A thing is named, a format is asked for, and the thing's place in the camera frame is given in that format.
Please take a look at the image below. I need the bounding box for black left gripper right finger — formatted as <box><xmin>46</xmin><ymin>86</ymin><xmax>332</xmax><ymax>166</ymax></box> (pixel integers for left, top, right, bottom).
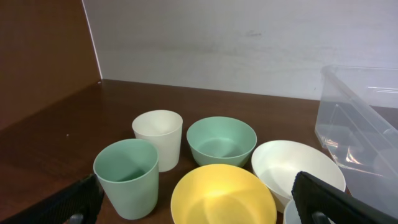
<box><xmin>292</xmin><ymin>171</ymin><xmax>397</xmax><ymax>224</ymax></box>

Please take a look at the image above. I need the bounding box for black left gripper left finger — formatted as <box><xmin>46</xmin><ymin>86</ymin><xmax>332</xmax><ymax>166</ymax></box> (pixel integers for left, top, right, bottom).
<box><xmin>1</xmin><ymin>174</ymin><xmax>104</xmax><ymax>224</ymax></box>

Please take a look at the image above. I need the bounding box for white small bowl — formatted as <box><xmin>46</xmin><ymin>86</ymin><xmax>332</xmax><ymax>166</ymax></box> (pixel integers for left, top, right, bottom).
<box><xmin>251</xmin><ymin>140</ymin><xmax>346</xmax><ymax>213</ymax></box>

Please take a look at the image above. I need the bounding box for green plastic cup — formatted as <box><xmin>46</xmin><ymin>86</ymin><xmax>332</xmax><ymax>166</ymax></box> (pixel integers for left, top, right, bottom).
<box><xmin>93</xmin><ymin>139</ymin><xmax>159</xmax><ymax>220</ymax></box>

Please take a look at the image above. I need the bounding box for clear plastic storage bin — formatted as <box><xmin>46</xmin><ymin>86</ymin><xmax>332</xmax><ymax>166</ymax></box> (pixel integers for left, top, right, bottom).
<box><xmin>315</xmin><ymin>65</ymin><xmax>397</xmax><ymax>217</ymax></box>

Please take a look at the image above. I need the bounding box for yellow small bowl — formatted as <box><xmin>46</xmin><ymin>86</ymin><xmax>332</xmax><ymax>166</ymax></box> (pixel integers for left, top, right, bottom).
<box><xmin>170</xmin><ymin>164</ymin><xmax>277</xmax><ymax>224</ymax></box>

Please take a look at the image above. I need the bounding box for cream plastic cup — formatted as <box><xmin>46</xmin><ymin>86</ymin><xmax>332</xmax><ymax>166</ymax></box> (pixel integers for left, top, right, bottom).
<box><xmin>132</xmin><ymin>110</ymin><xmax>183</xmax><ymax>172</ymax></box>

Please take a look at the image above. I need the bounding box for green small bowl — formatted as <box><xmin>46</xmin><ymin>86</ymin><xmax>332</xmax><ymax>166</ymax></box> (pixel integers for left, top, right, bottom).
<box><xmin>187</xmin><ymin>116</ymin><xmax>257</xmax><ymax>167</ymax></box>

